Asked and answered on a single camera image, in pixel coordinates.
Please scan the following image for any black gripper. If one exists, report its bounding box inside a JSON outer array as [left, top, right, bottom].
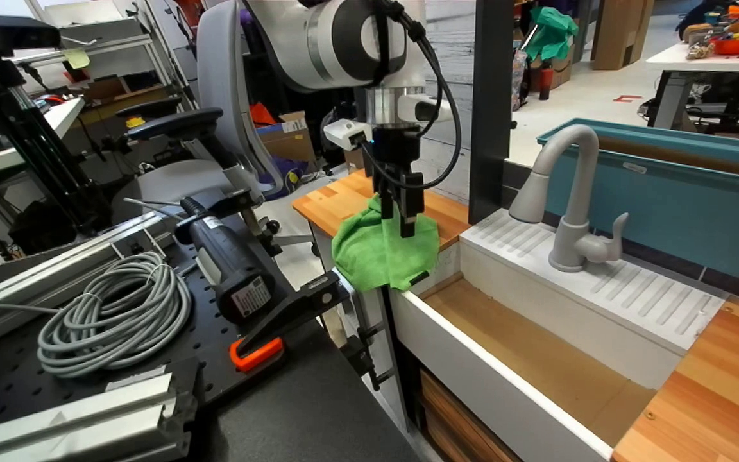
[[366, 120, 428, 238]]

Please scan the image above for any green cloth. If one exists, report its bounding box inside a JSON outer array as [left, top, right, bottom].
[[328, 193, 441, 295]]

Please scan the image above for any wooden top toy kitchen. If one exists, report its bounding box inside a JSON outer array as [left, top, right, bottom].
[[290, 168, 739, 462]]

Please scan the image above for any white toy sink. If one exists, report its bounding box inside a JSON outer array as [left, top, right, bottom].
[[385, 209, 729, 462]]

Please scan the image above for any small cardboard box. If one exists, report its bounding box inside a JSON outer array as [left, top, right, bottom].
[[251, 111, 317, 168]]

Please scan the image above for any black vertical pillar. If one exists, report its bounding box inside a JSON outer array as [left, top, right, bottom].
[[468, 0, 518, 229]]

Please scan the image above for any black box with label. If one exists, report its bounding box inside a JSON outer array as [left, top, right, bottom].
[[188, 216, 285, 327]]

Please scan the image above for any grey toy faucet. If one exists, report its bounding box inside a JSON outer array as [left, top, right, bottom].
[[505, 123, 633, 275]]

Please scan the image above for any grey office chair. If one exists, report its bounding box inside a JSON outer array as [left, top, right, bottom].
[[122, 0, 290, 206]]

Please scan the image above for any black perforated table board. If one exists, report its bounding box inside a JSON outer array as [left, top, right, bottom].
[[0, 204, 424, 462]]

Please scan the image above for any tall cardboard box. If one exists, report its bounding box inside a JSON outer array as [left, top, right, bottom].
[[589, 0, 659, 73]]

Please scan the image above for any teal storage bin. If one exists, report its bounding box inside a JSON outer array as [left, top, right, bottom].
[[536, 115, 739, 282]]

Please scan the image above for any white background table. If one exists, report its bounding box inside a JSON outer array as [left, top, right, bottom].
[[645, 39, 739, 133]]

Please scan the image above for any silver aluminium extrusion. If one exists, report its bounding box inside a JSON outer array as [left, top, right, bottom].
[[0, 209, 178, 314], [0, 368, 197, 462]]

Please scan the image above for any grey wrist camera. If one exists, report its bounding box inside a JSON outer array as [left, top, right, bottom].
[[321, 115, 374, 156]]

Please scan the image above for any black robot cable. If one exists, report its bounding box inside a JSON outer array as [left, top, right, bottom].
[[382, 0, 468, 193]]

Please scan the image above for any coiled grey cable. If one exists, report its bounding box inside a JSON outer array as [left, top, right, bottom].
[[0, 250, 196, 382]]

